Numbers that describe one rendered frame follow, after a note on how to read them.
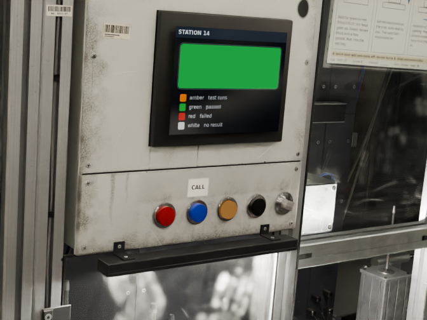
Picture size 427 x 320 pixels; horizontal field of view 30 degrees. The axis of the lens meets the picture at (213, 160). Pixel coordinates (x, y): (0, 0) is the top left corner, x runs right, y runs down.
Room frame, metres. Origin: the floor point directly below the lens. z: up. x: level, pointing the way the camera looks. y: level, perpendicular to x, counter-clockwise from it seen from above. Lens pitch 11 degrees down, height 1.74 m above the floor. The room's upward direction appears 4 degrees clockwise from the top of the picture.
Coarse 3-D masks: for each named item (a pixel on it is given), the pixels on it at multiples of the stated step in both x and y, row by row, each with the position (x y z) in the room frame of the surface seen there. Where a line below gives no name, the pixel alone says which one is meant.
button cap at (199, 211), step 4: (196, 204) 1.22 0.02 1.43; (200, 204) 1.22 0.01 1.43; (192, 208) 1.21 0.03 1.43; (196, 208) 1.22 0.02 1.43; (200, 208) 1.22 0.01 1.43; (204, 208) 1.22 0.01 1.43; (192, 212) 1.21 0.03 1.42; (196, 212) 1.22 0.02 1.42; (200, 212) 1.22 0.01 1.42; (204, 212) 1.22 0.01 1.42; (192, 216) 1.21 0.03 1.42; (196, 216) 1.22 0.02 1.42; (200, 216) 1.22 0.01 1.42; (204, 216) 1.22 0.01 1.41; (196, 220) 1.22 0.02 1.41; (200, 220) 1.22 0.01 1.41
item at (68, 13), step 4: (48, 4) 1.08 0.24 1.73; (52, 4) 1.09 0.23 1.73; (56, 4) 1.09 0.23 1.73; (48, 8) 1.08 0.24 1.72; (52, 8) 1.09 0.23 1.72; (56, 8) 1.09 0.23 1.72; (60, 8) 1.09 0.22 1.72; (64, 8) 1.10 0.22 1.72; (68, 8) 1.10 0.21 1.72; (48, 12) 1.08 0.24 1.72; (52, 12) 1.09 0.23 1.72; (56, 12) 1.09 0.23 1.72; (60, 12) 1.09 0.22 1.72; (64, 12) 1.10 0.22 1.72; (68, 12) 1.10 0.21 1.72; (60, 16) 1.09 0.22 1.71; (64, 16) 1.10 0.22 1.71; (68, 16) 1.10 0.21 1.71
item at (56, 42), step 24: (48, 0) 1.08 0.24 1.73; (72, 0) 1.11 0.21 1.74; (48, 24) 1.09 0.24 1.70; (72, 24) 1.11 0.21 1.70; (48, 48) 1.09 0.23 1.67; (48, 72) 1.09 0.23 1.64; (48, 96) 1.09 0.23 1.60; (48, 120) 1.09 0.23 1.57; (48, 144) 1.09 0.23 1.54; (48, 168) 1.09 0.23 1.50; (48, 192) 1.09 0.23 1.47; (48, 216) 1.09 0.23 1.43; (48, 240) 1.10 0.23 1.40; (48, 264) 1.10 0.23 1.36; (48, 288) 1.10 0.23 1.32; (360, 288) 1.82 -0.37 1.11; (384, 288) 1.76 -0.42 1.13; (408, 288) 1.81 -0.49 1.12; (360, 312) 1.82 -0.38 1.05; (384, 312) 1.77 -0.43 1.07
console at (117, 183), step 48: (96, 0) 1.11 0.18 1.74; (144, 0) 1.16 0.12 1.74; (192, 0) 1.21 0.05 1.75; (240, 0) 1.26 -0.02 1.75; (288, 0) 1.32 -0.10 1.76; (96, 48) 1.12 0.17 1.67; (144, 48) 1.16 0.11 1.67; (288, 48) 1.31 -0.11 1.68; (96, 96) 1.12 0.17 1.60; (144, 96) 1.16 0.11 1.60; (288, 96) 1.33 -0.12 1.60; (96, 144) 1.12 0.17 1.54; (144, 144) 1.17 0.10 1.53; (192, 144) 1.20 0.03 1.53; (240, 144) 1.27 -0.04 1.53; (288, 144) 1.33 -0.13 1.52; (96, 192) 1.12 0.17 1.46; (144, 192) 1.17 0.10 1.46; (192, 192) 1.22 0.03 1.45; (240, 192) 1.28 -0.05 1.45; (288, 192) 1.34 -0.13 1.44; (96, 240) 1.13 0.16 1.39; (144, 240) 1.17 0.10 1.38; (192, 240) 1.23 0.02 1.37
